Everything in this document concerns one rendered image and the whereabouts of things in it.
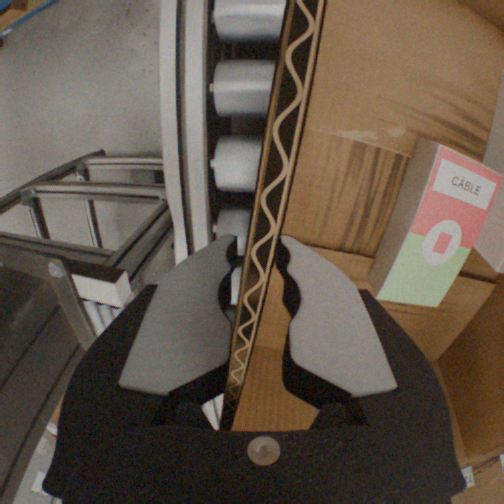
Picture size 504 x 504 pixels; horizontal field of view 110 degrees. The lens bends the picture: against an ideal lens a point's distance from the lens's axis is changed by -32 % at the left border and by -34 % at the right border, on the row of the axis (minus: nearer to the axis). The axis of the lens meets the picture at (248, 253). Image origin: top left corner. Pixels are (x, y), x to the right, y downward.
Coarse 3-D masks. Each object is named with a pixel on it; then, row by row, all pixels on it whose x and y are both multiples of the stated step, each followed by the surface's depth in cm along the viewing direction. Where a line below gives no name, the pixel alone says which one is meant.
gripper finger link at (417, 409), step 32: (384, 320) 7; (384, 352) 6; (416, 352) 6; (416, 384) 5; (352, 416) 5; (384, 416) 5; (416, 416) 4; (448, 416) 4; (448, 448) 3; (448, 480) 3
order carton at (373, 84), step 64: (320, 0) 2; (384, 0) 10; (448, 0) 9; (320, 64) 14; (384, 64) 13; (448, 64) 12; (320, 128) 16; (384, 128) 15; (448, 128) 14; (256, 192) 3; (320, 192) 19; (384, 192) 19; (256, 256) 3; (256, 320) 4; (448, 320) 24; (256, 384) 25; (448, 384) 25
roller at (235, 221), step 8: (224, 208) 24; (232, 208) 24; (240, 208) 24; (248, 208) 24; (224, 216) 23; (232, 216) 23; (240, 216) 23; (248, 216) 23; (216, 224) 25; (224, 224) 23; (232, 224) 23; (240, 224) 23; (248, 224) 23; (216, 232) 23; (224, 232) 23; (232, 232) 23; (240, 232) 23; (240, 240) 23; (240, 248) 24
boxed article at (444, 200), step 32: (416, 160) 16; (448, 160) 13; (416, 192) 15; (448, 192) 14; (480, 192) 14; (416, 224) 16; (448, 224) 15; (480, 224) 15; (384, 256) 20; (416, 256) 17; (448, 256) 17; (384, 288) 19; (416, 288) 19; (448, 288) 18
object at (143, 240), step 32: (96, 160) 80; (128, 160) 80; (160, 160) 79; (64, 192) 58; (96, 192) 58; (128, 192) 56; (32, 224) 65; (96, 224) 99; (160, 224) 41; (96, 256) 32; (128, 256) 33
